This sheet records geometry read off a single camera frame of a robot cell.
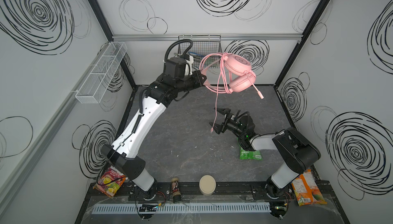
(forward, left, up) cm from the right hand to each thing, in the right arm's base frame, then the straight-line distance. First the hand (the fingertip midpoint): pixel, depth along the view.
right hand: (210, 115), depth 79 cm
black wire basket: (+42, +4, +16) cm, 45 cm away
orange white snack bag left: (-29, +49, -17) cm, 60 cm away
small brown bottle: (-33, +16, -17) cm, 41 cm away
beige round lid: (-29, +2, -14) cm, 33 cm away
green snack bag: (-14, -19, -17) cm, 29 cm away
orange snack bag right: (-31, -46, -18) cm, 58 cm away
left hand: (+5, +2, +22) cm, 23 cm away
